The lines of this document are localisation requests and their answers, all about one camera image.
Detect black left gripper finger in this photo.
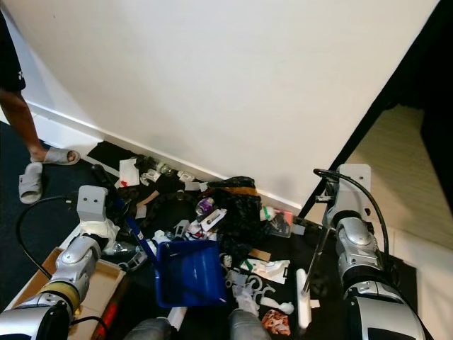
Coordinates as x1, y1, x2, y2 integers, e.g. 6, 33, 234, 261
91, 164, 125, 206

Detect blue plastic dustpan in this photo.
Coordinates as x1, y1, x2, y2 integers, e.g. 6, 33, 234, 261
122, 212, 229, 309

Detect white-headed broom with dark handle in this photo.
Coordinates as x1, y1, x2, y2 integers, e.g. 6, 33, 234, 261
294, 227, 335, 332

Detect white paper with red mark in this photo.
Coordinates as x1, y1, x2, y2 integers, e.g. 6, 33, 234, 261
117, 157, 141, 189

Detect brown cardboard strip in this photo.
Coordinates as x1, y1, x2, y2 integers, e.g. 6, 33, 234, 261
136, 190, 158, 208

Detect grey slide sandal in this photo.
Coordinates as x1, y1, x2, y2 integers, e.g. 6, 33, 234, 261
19, 161, 43, 205
35, 147, 80, 166

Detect crumpled white tissue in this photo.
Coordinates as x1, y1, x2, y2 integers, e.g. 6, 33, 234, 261
152, 230, 174, 247
258, 296, 294, 316

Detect clear plastic bottle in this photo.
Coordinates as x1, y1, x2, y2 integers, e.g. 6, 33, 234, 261
142, 157, 178, 181

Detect green white wrapper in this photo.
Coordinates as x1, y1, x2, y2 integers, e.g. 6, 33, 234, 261
258, 205, 277, 222

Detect brown cardboard box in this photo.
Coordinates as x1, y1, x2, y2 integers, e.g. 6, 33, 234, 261
6, 248, 127, 340

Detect brown cardboard piece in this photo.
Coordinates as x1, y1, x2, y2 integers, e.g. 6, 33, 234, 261
248, 248, 273, 261

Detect black plastic bag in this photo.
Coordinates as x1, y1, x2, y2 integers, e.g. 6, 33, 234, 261
202, 176, 270, 259

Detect dark blue carpet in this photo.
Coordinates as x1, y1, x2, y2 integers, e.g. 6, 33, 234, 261
0, 122, 86, 312

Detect purple can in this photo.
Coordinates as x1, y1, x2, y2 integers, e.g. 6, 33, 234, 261
195, 197, 217, 219

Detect white paper with green print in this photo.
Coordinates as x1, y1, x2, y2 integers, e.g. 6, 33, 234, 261
241, 259, 291, 284

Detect white printed wrapper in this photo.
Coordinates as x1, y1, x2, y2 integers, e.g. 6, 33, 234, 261
184, 209, 229, 238

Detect white plastic can rings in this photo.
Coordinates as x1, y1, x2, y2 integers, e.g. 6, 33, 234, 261
226, 273, 266, 312

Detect red snack wrapper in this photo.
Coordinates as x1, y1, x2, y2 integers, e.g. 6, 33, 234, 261
260, 309, 291, 336

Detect grey right robot leg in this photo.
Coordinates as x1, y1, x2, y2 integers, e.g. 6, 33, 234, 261
228, 309, 273, 340

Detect person in black shorts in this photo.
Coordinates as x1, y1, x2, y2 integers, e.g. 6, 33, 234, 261
0, 14, 75, 162

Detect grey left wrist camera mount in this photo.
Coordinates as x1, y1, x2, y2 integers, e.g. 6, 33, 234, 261
77, 185, 109, 224

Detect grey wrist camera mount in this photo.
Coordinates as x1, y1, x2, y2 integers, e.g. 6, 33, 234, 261
334, 164, 373, 213
77, 185, 109, 224

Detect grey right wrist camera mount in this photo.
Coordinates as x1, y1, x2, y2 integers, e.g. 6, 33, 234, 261
334, 164, 373, 213

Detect black mesh ring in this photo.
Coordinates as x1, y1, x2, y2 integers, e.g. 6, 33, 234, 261
138, 191, 195, 231

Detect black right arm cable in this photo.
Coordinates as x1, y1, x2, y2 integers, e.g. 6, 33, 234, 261
314, 169, 391, 284

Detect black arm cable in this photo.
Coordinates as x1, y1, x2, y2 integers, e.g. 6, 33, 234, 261
18, 195, 80, 278
314, 169, 391, 284

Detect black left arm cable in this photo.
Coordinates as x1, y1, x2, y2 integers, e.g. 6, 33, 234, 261
18, 195, 80, 278

